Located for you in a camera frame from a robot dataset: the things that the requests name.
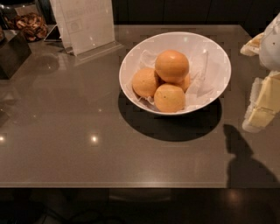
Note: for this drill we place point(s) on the clear acrylic sign holder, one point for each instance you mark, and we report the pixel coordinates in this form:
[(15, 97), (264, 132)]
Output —
[(86, 27)]

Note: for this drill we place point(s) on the jar of dried snacks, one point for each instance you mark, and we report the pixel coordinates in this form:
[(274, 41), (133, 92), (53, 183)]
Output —
[(24, 16)]

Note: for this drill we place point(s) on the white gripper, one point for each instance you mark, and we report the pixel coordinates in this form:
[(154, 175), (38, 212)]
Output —
[(270, 49)]

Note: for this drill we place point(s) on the white ceramic bowl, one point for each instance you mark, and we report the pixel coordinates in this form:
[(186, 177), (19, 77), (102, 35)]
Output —
[(186, 42)]

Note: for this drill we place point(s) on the dark box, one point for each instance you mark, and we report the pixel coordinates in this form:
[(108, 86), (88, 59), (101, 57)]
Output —
[(14, 51)]

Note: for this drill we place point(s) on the white paper liner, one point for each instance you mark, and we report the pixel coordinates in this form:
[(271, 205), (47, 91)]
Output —
[(205, 85)]

